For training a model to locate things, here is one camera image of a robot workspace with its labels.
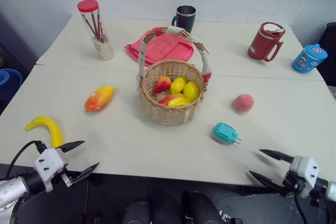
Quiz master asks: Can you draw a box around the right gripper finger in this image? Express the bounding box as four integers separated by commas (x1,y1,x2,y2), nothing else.
259,149,294,164
248,170,285,194

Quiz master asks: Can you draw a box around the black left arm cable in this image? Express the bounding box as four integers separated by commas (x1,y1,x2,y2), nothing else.
5,140,48,180

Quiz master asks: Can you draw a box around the large yellow lemon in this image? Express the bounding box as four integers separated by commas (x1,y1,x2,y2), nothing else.
182,81,201,103

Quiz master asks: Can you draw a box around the clear pencil tube red lid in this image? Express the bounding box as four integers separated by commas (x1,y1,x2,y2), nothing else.
77,0,116,61

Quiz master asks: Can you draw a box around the blue plastic bin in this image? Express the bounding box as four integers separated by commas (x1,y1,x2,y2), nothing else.
0,68,22,102

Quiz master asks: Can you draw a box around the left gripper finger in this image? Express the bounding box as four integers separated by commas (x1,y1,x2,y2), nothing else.
71,162,100,184
61,141,86,153

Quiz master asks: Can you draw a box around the red pencil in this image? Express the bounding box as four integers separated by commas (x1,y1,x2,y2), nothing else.
97,10,103,38
81,14,100,41
90,14,103,40

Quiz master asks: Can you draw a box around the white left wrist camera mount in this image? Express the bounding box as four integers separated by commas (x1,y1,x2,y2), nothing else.
34,148,69,193

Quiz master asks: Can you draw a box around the blue cartoon shield cup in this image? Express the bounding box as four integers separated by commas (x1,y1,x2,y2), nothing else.
291,44,328,73

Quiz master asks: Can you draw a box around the small red yellow mango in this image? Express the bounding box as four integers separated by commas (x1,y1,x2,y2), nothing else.
153,76,172,94

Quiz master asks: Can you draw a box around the dark rounded shape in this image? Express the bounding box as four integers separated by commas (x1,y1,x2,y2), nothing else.
182,190,225,224
122,196,152,224

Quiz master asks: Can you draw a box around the orange red fruit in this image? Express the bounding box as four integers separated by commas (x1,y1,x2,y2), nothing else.
158,92,185,106

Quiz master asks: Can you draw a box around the red lidded mug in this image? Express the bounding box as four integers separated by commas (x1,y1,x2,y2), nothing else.
247,22,286,62

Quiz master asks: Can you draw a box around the black steel-lined mug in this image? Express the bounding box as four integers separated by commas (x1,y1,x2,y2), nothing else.
171,5,197,34

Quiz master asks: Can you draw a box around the pink peach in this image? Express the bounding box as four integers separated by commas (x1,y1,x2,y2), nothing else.
232,93,255,113

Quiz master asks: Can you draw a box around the wicker basket with handle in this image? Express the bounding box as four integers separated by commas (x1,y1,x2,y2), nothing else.
135,26,213,125

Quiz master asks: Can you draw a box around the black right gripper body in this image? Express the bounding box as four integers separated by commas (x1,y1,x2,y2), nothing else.
281,156,299,198

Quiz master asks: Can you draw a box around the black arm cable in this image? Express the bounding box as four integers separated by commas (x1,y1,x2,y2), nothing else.
292,196,309,224
5,140,48,180

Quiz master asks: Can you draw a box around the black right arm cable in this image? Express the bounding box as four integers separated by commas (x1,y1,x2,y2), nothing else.
292,196,309,224

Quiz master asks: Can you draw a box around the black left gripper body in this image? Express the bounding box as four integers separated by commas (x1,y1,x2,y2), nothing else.
56,146,80,188

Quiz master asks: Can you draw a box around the round yellow lemon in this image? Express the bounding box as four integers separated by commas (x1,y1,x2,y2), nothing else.
170,76,188,94

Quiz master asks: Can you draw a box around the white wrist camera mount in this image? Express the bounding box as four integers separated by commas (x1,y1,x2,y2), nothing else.
284,156,320,199
34,148,69,193

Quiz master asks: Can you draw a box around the yellow banana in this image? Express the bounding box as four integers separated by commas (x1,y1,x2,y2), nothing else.
25,115,65,149

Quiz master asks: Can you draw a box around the teal plug adapter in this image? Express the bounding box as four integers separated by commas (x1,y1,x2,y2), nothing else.
212,122,243,146

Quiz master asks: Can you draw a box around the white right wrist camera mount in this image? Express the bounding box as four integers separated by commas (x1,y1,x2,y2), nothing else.
284,156,320,199

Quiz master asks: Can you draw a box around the pink folded cloth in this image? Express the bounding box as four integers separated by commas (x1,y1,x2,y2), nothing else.
124,26,195,67

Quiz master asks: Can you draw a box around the large orange yellow mango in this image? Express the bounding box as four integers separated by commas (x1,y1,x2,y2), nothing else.
83,85,116,113

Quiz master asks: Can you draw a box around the long yellow fruit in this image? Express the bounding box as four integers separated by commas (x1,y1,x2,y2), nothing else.
167,97,193,108

